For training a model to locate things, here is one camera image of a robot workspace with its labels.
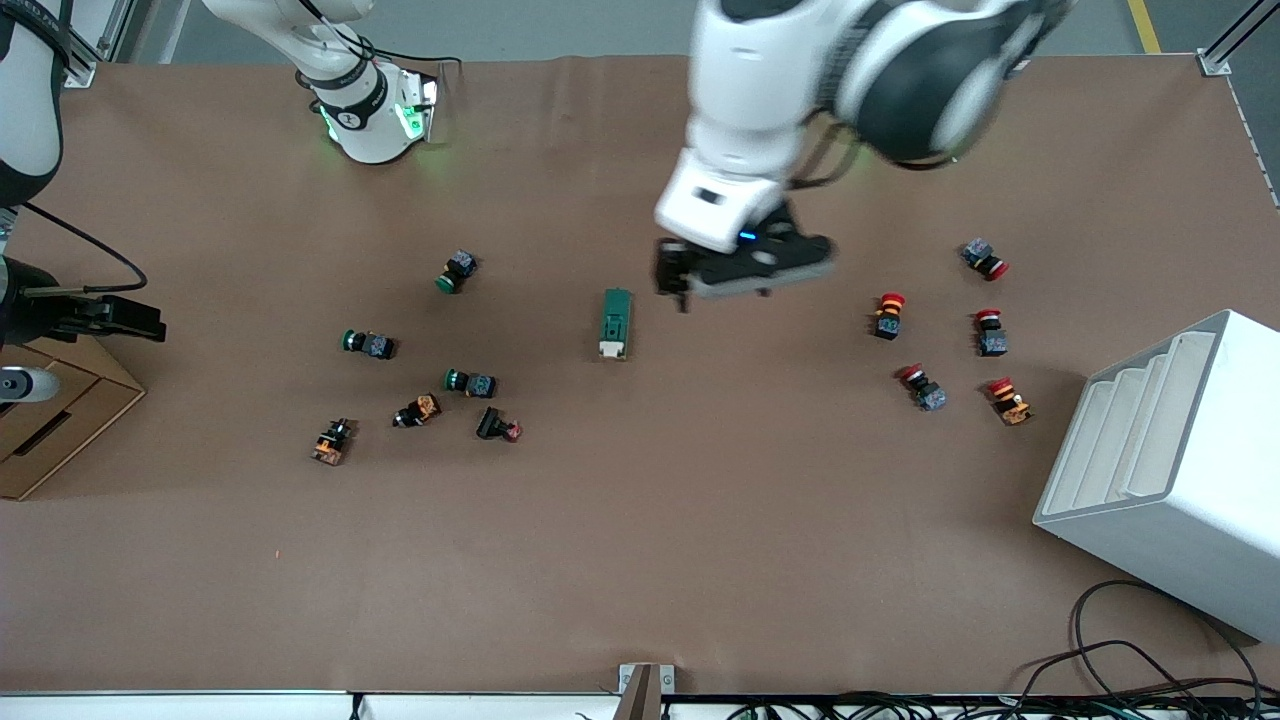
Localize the green load switch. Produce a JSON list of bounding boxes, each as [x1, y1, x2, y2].
[[598, 288, 635, 362]]

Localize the brown cardboard box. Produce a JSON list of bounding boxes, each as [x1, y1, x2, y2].
[[0, 335, 147, 502]]

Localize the black pushbutton orange block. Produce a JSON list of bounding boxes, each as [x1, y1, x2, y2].
[[392, 393, 443, 430], [311, 418, 356, 467]]

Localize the red mushroom button orange block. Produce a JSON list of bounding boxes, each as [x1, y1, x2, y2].
[[986, 376, 1035, 427]]

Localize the white tiered rack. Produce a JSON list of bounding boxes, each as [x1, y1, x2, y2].
[[1032, 309, 1280, 644]]

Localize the aluminium frame profile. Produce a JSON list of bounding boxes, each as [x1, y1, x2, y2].
[[1198, 0, 1280, 79], [58, 0, 103, 89]]

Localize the black right arm base cable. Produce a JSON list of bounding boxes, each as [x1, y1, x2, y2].
[[305, 0, 463, 71]]

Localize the white table edge rail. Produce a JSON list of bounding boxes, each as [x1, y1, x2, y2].
[[0, 688, 1280, 720]]

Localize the grey metal bracket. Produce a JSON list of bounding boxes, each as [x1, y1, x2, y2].
[[618, 662, 677, 720]]

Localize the black cable bundle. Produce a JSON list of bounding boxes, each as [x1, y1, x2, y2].
[[725, 690, 1280, 720]]

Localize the black looped cable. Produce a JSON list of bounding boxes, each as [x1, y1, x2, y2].
[[1015, 578, 1269, 701]]

